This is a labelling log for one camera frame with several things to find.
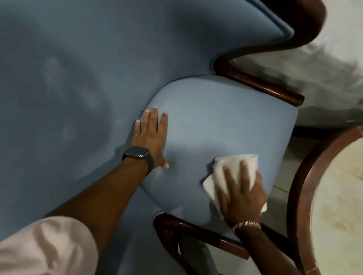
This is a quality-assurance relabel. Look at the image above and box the beige shirt sleeve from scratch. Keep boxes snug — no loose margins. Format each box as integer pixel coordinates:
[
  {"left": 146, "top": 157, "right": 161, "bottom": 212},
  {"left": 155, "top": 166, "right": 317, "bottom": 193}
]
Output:
[{"left": 0, "top": 216, "right": 99, "bottom": 275}]

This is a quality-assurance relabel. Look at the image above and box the person's left forearm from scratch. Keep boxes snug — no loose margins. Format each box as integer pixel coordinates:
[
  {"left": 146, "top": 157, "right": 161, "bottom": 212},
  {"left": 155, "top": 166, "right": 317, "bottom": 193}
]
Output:
[{"left": 45, "top": 159, "right": 150, "bottom": 227}]

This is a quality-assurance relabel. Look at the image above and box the round wooden marble-top table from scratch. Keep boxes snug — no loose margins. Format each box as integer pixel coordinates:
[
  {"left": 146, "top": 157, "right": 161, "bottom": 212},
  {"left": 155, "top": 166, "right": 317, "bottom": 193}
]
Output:
[{"left": 286, "top": 124, "right": 363, "bottom": 275}]

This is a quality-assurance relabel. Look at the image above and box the black smartwatch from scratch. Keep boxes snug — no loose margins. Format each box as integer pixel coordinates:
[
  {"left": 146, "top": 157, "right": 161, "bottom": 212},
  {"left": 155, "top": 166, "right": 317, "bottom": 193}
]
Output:
[{"left": 122, "top": 146, "right": 154, "bottom": 175}]

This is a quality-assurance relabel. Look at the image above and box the person's right hand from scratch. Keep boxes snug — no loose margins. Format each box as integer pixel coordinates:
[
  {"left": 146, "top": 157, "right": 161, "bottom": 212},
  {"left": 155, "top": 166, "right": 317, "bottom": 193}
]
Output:
[{"left": 214, "top": 160, "right": 268, "bottom": 228}]

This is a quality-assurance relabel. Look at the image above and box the person's right forearm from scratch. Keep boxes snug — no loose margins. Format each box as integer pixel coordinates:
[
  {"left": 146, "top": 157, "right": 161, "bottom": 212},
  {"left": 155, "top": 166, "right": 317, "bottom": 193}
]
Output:
[{"left": 234, "top": 225, "right": 297, "bottom": 275}]

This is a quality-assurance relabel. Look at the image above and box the blue upholstered wooden armchair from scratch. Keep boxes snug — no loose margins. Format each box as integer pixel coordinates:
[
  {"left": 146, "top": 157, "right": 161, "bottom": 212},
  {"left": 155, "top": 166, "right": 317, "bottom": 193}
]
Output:
[{"left": 0, "top": 0, "right": 327, "bottom": 275}]

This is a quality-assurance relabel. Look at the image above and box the white cleaning cloth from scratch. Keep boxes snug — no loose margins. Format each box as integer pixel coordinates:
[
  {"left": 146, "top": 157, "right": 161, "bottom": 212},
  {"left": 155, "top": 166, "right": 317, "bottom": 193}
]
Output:
[{"left": 202, "top": 154, "right": 269, "bottom": 215}]

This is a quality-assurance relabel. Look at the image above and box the silver metal bracelet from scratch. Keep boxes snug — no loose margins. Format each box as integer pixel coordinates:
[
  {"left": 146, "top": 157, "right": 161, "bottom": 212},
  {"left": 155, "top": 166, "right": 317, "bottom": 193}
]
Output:
[{"left": 234, "top": 220, "right": 261, "bottom": 230}]

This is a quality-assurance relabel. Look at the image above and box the person's left hand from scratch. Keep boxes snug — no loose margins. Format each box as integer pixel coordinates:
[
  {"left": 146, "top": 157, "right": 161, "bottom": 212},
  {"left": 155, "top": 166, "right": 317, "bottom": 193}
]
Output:
[{"left": 132, "top": 107, "right": 170, "bottom": 170}]

